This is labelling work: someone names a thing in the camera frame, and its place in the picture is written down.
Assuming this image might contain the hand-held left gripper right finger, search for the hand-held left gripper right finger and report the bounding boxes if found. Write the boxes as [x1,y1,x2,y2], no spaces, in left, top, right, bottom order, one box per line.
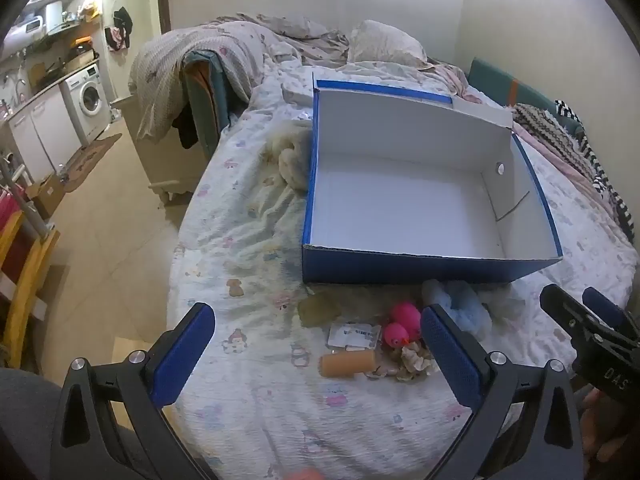
[421,304,586,480]

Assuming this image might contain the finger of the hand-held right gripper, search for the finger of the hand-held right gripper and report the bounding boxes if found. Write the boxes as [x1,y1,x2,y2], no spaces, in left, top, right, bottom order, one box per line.
[582,287,640,341]
[540,284,603,356]

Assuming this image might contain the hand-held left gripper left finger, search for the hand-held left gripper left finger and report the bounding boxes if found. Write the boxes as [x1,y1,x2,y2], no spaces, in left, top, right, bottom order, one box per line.
[50,302,221,480]

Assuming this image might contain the floral fabric scrunchie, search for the floral fabric scrunchie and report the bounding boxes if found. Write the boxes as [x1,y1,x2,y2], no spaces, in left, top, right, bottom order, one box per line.
[367,342,436,381]

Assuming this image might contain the light blue fluffy sock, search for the light blue fluffy sock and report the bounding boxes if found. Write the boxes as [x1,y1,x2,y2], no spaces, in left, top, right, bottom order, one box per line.
[422,280,493,333]

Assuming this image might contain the white fluffy sock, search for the white fluffy sock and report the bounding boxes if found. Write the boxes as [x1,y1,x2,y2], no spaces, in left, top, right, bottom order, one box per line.
[482,287,526,321]

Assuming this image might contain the pink rubber duck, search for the pink rubber duck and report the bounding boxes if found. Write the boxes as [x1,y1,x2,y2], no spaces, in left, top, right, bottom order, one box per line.
[381,301,423,348]

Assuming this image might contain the white plastic packet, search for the white plastic packet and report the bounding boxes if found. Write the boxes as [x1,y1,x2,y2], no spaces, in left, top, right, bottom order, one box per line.
[327,324,383,353]

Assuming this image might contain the orange foam roller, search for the orange foam roller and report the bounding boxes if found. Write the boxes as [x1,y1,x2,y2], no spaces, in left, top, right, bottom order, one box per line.
[320,349,377,378]

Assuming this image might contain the olive tan sponge pad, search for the olive tan sponge pad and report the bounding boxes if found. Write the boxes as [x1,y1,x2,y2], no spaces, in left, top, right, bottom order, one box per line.
[297,292,343,328]

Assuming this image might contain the blue and white cardboard box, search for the blue and white cardboard box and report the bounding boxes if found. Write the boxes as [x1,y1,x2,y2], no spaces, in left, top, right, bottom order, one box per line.
[301,72,564,286]

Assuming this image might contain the cream plush toy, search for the cream plush toy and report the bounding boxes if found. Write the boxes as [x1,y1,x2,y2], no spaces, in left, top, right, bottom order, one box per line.
[265,127,313,192]

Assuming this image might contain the person's right hand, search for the person's right hand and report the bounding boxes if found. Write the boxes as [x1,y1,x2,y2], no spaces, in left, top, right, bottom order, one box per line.
[577,387,635,465]

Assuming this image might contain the black and white striped blanket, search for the black and white striped blanket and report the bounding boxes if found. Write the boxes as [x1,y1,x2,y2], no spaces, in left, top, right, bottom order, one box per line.
[512,100,636,241]

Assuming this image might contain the yellow wooden chair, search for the yellow wooden chair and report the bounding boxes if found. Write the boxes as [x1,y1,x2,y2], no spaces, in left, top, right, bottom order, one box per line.
[0,210,61,368]

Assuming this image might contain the person's grey trouser leg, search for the person's grey trouser leg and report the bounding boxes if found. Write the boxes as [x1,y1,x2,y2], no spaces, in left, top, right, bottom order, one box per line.
[0,367,68,480]

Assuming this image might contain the beige wooden cabinet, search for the beige wooden cabinet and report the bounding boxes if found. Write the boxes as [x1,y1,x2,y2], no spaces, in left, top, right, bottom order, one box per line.
[111,95,203,206]

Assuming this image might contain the brown cardboard box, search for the brown cardboard box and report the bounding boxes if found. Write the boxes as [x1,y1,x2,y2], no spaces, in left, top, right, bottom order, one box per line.
[27,175,66,218]

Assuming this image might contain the red bag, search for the red bag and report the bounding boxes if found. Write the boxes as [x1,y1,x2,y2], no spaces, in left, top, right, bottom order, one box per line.
[0,192,26,266]

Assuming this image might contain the brown doormat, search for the brown doormat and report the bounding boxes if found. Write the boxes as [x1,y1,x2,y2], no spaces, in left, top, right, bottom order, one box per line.
[62,132,123,193]

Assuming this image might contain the metal rack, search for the metal rack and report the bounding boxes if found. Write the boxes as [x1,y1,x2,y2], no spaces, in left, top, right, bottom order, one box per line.
[0,155,53,238]

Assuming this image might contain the dark garment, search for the dark garment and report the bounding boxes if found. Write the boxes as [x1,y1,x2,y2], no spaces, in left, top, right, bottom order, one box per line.
[172,107,202,150]

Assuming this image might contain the teal padded bed board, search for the teal padded bed board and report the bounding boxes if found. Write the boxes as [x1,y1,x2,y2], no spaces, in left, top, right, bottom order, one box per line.
[470,57,586,136]
[181,50,232,161]

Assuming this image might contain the white kitchen cabinet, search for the white kitchen cabinet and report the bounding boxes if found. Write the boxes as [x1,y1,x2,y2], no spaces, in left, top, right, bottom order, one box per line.
[5,87,83,181]

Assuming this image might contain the white washing machine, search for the white washing machine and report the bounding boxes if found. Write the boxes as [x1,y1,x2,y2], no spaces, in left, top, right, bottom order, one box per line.
[60,62,112,143]

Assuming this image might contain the floral quilted duvet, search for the floral quilted duvet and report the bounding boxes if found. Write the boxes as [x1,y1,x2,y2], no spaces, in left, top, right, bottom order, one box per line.
[129,12,351,141]

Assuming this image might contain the cream pillow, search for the cream pillow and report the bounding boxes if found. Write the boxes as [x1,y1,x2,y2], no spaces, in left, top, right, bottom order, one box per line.
[348,20,430,68]

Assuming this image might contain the white water heater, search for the white water heater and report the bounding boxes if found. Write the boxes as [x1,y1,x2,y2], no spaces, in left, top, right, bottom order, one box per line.
[30,2,67,36]

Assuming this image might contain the clothes hanging on wall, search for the clothes hanging on wall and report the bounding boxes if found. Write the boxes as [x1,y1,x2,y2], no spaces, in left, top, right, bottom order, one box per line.
[105,7,134,53]

